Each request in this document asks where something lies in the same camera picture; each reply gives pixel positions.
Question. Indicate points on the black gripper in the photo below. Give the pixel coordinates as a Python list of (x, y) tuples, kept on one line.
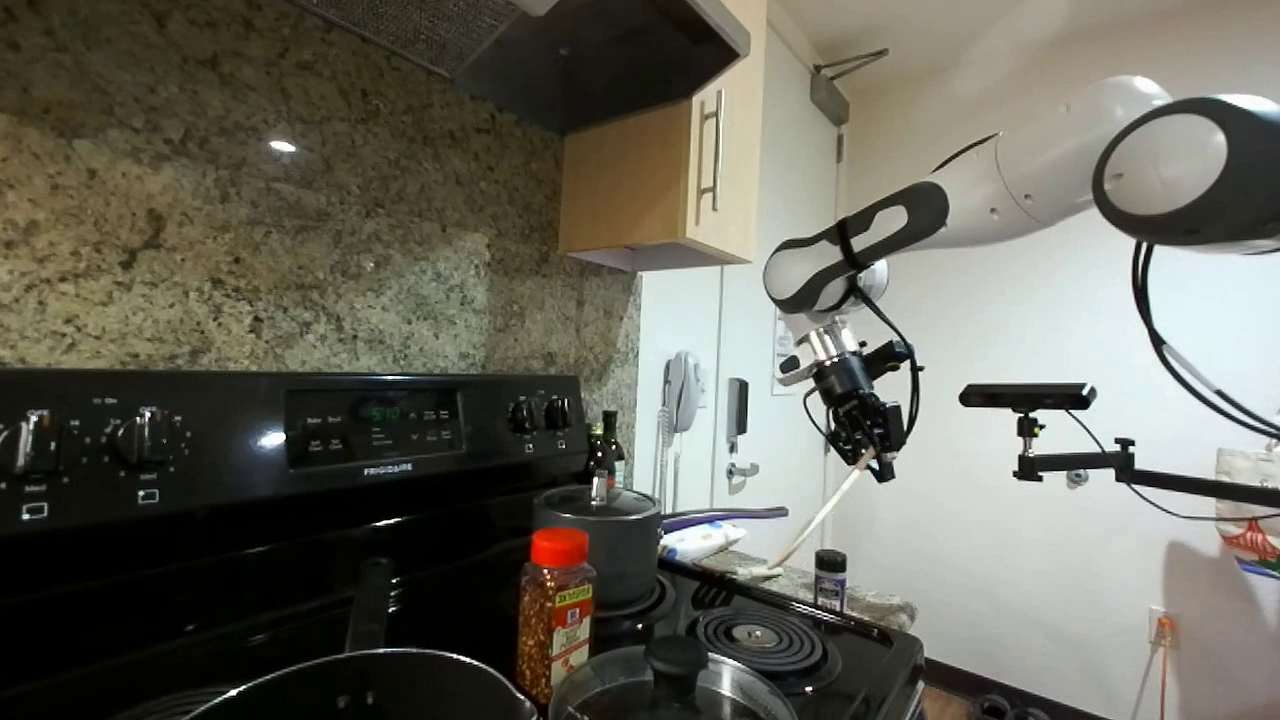
[(860, 404)]

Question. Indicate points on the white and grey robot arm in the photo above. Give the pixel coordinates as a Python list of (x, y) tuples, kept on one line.
[(1015, 186)]

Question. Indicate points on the black stove knob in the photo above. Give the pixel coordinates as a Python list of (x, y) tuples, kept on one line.
[(145, 436), (526, 414), (557, 414), (39, 440)]

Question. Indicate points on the black electric stove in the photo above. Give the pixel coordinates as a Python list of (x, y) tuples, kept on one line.
[(242, 532)]

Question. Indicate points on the small black lid jar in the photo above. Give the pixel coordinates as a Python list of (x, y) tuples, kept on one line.
[(831, 578)]

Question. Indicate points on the white blue packet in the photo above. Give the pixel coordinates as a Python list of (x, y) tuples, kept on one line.
[(705, 543)]

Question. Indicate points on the electric coil burner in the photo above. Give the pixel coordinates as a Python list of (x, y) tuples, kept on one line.
[(762, 642)]

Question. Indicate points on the dark glass bottle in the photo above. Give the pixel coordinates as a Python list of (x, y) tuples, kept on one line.
[(607, 461)]

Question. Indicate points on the glass pot lid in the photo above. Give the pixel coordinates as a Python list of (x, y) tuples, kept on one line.
[(722, 696)]

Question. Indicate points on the grey cooking pot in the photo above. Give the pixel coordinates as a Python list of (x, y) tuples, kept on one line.
[(601, 543)]

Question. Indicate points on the red lid spice jar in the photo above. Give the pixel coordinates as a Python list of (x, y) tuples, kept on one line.
[(555, 613)]

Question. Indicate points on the plastic bag with red print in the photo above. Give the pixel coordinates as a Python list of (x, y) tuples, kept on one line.
[(1255, 524)]

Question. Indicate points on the grey door closer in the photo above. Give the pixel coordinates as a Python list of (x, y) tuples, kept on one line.
[(842, 80)]

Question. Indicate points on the black saucepan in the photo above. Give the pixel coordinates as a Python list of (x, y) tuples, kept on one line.
[(362, 687)]

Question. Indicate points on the black bar camera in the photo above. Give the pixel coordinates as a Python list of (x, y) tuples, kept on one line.
[(1027, 394)]

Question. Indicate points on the wall phone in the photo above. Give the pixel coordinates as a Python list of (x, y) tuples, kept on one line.
[(681, 391)]

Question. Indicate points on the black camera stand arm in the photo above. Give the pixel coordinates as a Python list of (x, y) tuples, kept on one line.
[(1132, 470)]

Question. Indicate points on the wooden wall cabinet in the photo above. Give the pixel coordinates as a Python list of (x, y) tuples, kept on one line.
[(654, 186)]

